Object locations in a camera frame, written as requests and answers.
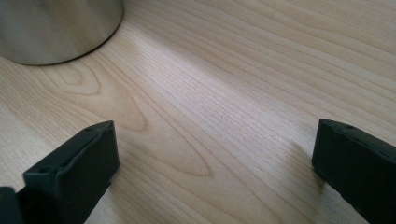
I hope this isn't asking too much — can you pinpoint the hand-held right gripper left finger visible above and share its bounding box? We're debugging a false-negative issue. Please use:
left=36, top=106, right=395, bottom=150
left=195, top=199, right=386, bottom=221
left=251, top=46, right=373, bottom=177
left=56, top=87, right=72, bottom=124
left=17, top=119, right=120, bottom=224

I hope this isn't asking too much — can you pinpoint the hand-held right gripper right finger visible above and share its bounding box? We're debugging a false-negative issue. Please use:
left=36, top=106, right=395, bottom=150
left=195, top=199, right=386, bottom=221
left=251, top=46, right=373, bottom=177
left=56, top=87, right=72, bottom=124
left=311, top=118, right=396, bottom=224

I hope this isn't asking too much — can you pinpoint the brushed metal round container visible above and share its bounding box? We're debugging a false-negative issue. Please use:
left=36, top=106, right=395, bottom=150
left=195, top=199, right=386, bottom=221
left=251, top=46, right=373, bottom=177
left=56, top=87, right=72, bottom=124
left=0, top=0, right=125, bottom=66

